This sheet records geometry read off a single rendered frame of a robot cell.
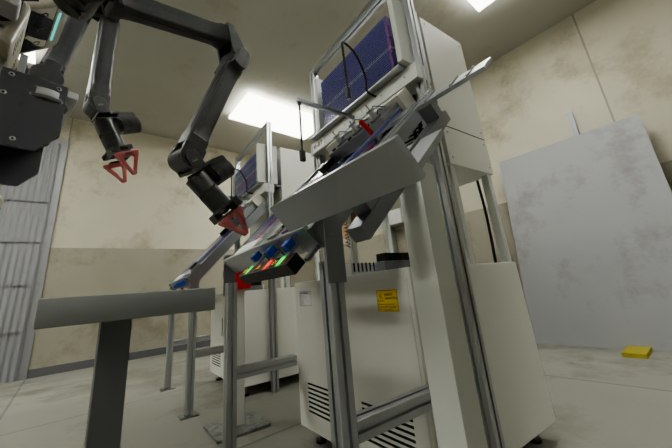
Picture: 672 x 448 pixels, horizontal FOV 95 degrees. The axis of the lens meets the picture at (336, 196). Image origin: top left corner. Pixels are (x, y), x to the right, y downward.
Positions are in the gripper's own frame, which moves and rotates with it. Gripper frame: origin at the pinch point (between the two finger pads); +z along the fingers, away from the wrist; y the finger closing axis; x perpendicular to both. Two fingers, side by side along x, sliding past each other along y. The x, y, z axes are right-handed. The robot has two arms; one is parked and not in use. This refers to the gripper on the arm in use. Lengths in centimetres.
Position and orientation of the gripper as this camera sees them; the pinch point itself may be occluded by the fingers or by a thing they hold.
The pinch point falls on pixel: (245, 232)
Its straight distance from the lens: 88.5
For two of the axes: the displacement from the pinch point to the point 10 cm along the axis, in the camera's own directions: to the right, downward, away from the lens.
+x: -5.4, 5.8, -6.2
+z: 6.3, 7.6, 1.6
